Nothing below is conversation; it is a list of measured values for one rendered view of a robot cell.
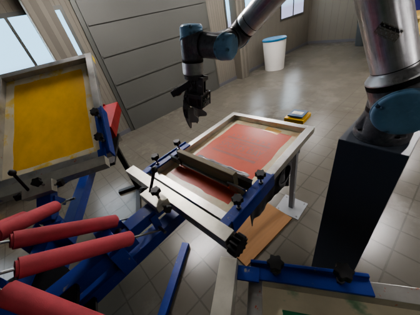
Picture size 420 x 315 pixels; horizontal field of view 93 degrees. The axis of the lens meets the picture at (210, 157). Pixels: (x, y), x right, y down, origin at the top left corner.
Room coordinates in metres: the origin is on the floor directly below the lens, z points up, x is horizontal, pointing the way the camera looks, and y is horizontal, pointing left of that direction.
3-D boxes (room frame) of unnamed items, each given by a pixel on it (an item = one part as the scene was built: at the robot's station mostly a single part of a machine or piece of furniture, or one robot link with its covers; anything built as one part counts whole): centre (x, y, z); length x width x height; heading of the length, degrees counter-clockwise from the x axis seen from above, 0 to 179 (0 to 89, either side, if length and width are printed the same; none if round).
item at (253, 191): (0.56, -0.12, 0.98); 0.30 x 0.05 x 0.07; 130
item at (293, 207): (1.19, -0.64, 0.48); 0.22 x 0.22 x 0.96; 40
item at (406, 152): (0.51, -0.56, 0.60); 0.18 x 0.18 x 1.20; 35
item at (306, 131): (0.92, -0.13, 0.97); 0.79 x 0.58 x 0.04; 130
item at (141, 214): (0.57, 0.30, 1.02); 0.17 x 0.06 x 0.05; 130
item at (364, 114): (0.51, -0.56, 1.25); 0.15 x 0.15 x 0.10
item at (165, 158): (0.99, 0.23, 0.98); 0.30 x 0.05 x 0.07; 130
